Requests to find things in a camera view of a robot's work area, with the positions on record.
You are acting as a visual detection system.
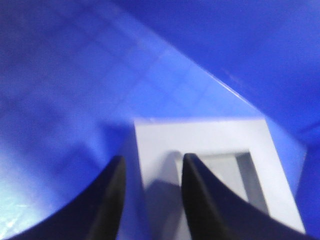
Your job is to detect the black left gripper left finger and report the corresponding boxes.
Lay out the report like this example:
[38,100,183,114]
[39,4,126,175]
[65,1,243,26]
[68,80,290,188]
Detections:
[14,155,126,240]

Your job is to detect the gray foam base block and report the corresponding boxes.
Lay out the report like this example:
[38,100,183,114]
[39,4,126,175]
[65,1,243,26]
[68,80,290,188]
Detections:
[134,119,306,240]

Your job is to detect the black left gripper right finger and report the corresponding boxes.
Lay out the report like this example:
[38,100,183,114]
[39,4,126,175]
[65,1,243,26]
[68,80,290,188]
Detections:
[181,153,313,240]

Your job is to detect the blue target bin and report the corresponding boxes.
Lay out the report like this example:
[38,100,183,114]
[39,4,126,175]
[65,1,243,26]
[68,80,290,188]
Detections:
[0,0,320,240]

